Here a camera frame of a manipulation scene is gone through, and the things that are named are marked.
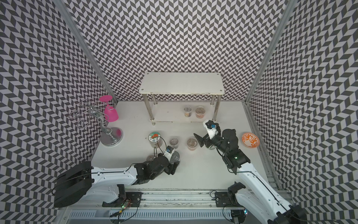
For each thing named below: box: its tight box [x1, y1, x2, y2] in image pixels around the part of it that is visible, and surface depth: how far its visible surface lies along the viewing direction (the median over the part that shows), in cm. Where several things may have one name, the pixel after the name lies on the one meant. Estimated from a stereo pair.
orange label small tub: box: [183, 105, 193, 118], surface depth 101 cm
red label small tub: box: [195, 105, 207, 119], surface depth 99 cm
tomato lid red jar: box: [148, 131, 163, 149], surface depth 90 cm
